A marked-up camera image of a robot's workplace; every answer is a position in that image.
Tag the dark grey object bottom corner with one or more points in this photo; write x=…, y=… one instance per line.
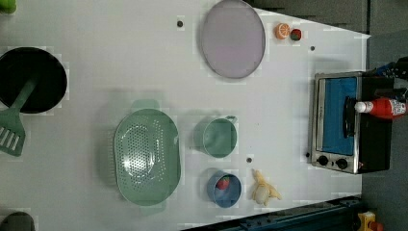
x=18, y=221

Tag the peeled toy banana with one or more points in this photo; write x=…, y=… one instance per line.
x=263, y=191

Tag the black frying pan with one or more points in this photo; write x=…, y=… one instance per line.
x=23, y=64

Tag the red toy strawberry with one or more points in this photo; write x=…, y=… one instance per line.
x=223, y=183

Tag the blue metal frame rail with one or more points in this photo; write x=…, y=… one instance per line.
x=333, y=215

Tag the blue bowl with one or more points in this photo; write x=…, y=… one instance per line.
x=224, y=198

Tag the green object top corner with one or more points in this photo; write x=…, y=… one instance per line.
x=7, y=6

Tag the green slotted spatula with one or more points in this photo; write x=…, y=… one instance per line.
x=12, y=136

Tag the green cup with handle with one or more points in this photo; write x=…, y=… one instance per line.
x=216, y=136

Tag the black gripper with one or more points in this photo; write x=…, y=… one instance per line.
x=398, y=69

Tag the black silver toaster oven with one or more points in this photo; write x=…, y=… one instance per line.
x=343, y=139

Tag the lilac round plate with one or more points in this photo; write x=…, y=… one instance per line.
x=233, y=39

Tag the red ketchup bottle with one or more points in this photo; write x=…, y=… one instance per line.
x=385, y=108

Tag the small red toy fruit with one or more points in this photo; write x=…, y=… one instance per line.
x=296, y=35

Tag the orange slice toy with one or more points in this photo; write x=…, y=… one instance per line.
x=282, y=30

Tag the yellow red emergency button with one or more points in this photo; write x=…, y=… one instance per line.
x=369, y=223

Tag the green perforated colander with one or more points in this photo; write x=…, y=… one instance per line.
x=147, y=156

